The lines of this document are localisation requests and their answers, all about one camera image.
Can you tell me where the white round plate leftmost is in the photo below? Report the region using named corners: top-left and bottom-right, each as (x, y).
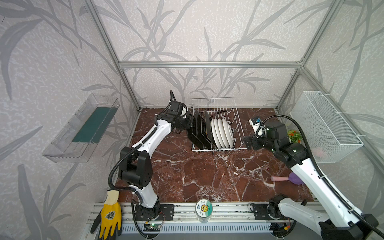
top-left (211, 119), bottom-right (222, 149)

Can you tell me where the black square plate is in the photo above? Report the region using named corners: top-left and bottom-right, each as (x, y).
top-left (204, 110), bottom-right (216, 149)
top-left (195, 110), bottom-right (211, 150)

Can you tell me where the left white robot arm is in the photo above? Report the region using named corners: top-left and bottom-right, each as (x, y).
top-left (118, 100), bottom-right (193, 209)

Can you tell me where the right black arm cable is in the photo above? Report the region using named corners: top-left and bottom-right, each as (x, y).
top-left (259, 114), bottom-right (384, 238)

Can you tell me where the clear plastic wall shelf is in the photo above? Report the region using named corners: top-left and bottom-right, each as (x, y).
top-left (43, 94), bottom-right (120, 163)

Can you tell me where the green mat in shelf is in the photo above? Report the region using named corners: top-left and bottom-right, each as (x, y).
top-left (72, 107), bottom-right (118, 144)

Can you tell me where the white round plate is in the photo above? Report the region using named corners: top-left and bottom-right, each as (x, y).
top-left (211, 119), bottom-right (222, 149)
top-left (222, 119), bottom-right (235, 148)
top-left (218, 119), bottom-right (230, 148)
top-left (214, 119), bottom-right (226, 149)

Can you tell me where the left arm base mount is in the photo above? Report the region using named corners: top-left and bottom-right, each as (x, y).
top-left (134, 204), bottom-right (175, 221)

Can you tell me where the yellow black work glove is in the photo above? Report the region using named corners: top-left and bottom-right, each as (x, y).
top-left (90, 190), bottom-right (122, 240)

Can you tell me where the white mesh wall basket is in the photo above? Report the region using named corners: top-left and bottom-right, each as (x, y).
top-left (290, 91), bottom-right (364, 164)

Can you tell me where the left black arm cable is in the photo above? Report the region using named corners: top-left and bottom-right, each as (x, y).
top-left (107, 89), bottom-right (178, 205)

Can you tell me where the aluminium frame rail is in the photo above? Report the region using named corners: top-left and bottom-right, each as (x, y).
top-left (80, 1), bottom-right (384, 172)

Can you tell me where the purple pink spoon toy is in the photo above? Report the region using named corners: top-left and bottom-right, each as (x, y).
top-left (271, 172), bottom-right (305, 185)

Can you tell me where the floral square plate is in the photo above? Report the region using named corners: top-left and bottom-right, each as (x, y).
top-left (187, 110), bottom-right (205, 150)

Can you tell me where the round green labelled can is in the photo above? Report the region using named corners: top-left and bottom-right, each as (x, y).
top-left (195, 199), bottom-right (213, 223)

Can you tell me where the white wire dish rack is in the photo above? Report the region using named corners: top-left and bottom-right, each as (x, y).
top-left (191, 98), bottom-right (246, 152)

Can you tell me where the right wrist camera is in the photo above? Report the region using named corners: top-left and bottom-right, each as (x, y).
top-left (249, 117), bottom-right (263, 136)

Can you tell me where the pink item in basket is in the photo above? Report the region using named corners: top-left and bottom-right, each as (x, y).
top-left (311, 147), bottom-right (328, 159)

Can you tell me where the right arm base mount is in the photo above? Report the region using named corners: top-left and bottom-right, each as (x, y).
top-left (250, 203), bottom-right (285, 221)

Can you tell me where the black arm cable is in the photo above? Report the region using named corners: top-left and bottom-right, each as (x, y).
top-left (259, 114), bottom-right (384, 238)
top-left (107, 89), bottom-right (178, 205)

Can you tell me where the white round plate rightmost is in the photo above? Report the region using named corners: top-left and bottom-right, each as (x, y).
top-left (222, 119), bottom-right (235, 148)

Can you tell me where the green circuit board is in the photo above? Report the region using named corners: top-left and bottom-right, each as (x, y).
top-left (144, 223), bottom-right (162, 232)

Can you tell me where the white ribbed flower pot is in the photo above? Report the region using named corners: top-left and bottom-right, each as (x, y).
top-left (287, 130), bottom-right (303, 144)

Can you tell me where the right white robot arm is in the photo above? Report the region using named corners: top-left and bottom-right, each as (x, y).
top-left (244, 118), bottom-right (384, 240)

